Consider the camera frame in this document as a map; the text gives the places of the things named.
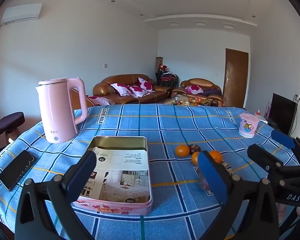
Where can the small red bottle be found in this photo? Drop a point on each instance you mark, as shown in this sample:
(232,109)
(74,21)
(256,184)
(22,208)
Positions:
(258,113)

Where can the tall patterned vase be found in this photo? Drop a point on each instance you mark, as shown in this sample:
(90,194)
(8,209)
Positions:
(159,61)

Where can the pink tin box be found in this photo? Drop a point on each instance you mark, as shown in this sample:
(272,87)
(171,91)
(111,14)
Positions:
(110,207)

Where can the brown leather chaise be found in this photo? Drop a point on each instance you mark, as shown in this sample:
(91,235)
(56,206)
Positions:
(75,100)

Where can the pink electric kettle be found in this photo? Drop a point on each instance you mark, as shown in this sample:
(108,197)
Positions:
(57,110)

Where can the brown leather sofa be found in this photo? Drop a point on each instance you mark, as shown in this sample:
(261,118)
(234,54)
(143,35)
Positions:
(155,93)

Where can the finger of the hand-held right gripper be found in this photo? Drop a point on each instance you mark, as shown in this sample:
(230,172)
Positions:
(262,156)
(282,138)

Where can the cluttered coffee table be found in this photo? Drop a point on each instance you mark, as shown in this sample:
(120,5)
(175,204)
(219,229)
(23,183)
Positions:
(187,101)

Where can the dark round stool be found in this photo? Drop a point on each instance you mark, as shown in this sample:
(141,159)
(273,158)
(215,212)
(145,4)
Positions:
(7,123)

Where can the orange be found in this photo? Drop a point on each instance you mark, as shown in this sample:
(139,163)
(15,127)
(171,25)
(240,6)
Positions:
(182,150)
(195,158)
(216,156)

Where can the brown chocolate ball pastry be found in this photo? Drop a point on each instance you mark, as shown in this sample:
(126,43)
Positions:
(193,148)

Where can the blue checked tablecloth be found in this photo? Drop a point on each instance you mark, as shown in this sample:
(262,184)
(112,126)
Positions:
(165,130)

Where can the brown leather armchair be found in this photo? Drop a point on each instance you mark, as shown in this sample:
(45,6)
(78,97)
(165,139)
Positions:
(197,82)

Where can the brown wooden door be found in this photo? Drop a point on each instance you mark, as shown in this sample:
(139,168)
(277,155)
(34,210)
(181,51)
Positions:
(236,77)

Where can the purple blanket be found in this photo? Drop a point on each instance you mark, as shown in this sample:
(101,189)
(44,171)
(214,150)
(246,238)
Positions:
(211,92)

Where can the pink cartoon cat cup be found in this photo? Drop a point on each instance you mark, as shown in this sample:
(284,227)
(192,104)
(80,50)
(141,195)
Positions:
(248,125)

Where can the black smartphone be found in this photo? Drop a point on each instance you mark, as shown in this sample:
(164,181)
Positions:
(16,170)

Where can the red artificial flowers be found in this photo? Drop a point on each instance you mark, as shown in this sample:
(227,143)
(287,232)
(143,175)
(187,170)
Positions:
(163,67)

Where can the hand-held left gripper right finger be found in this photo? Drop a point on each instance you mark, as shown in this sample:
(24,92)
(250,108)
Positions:
(212,177)

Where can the printed paper leaflet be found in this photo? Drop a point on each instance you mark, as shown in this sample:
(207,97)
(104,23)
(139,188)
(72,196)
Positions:
(125,160)

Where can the stacked dark chairs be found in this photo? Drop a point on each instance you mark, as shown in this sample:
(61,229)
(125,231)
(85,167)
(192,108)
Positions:
(166,78)

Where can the wall power socket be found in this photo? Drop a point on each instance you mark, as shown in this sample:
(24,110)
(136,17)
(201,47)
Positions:
(298,98)

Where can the white air conditioner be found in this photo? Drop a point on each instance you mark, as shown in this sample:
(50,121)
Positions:
(21,12)

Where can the black television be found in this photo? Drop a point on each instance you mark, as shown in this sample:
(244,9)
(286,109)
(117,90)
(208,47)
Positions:
(281,112)

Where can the white pillow magenta flowers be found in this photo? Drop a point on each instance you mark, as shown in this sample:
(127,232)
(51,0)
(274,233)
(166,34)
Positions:
(138,91)
(120,89)
(146,85)
(193,89)

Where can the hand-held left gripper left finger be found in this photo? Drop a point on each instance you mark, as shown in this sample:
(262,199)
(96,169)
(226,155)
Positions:
(86,166)

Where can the layered cake piece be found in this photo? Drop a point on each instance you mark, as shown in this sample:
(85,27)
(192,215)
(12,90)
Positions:
(227,167)

